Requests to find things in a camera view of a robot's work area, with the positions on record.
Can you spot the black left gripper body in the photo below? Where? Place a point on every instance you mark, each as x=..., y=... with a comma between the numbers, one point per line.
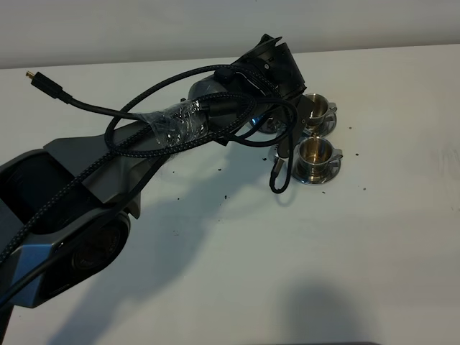
x=268, y=69

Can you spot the stainless steel teapot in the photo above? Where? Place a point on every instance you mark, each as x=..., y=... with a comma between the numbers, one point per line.
x=274, y=121

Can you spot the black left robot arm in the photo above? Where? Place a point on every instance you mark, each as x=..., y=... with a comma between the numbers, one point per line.
x=66, y=208

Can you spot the far stainless steel teacup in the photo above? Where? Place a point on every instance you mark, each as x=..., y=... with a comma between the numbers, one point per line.
x=321, y=109

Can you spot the stainless steel teacup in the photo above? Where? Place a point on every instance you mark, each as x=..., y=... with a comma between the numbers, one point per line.
x=321, y=109
x=316, y=155

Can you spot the far stainless steel saucer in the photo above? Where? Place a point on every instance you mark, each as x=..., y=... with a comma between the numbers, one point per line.
x=321, y=126

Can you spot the stainless steel saucer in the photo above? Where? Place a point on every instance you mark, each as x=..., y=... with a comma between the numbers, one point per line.
x=321, y=126
x=311, y=174

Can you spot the near stainless steel teacup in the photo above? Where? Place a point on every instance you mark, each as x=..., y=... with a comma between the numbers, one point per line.
x=316, y=155

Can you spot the near stainless steel saucer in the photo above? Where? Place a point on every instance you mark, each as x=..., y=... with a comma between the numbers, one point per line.
x=311, y=174

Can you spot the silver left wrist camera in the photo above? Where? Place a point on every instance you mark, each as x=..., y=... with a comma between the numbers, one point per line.
x=304, y=108

